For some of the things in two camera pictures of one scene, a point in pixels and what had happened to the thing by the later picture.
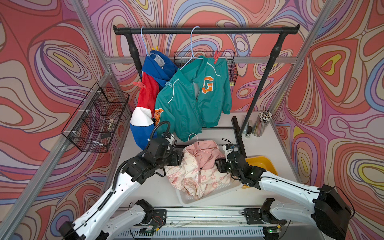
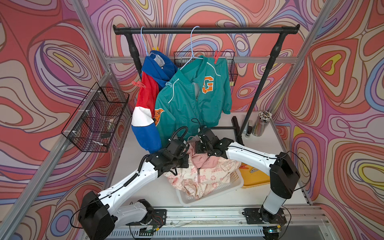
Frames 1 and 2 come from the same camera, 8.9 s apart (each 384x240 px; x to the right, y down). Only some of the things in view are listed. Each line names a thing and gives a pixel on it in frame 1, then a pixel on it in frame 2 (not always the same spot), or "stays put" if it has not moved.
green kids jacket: (194, 98) stays put
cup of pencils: (262, 123) stays put
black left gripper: (177, 158) -> (186, 164)
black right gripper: (221, 166) -> (197, 144)
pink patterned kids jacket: (197, 175) stays put
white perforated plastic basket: (234, 185) stays put
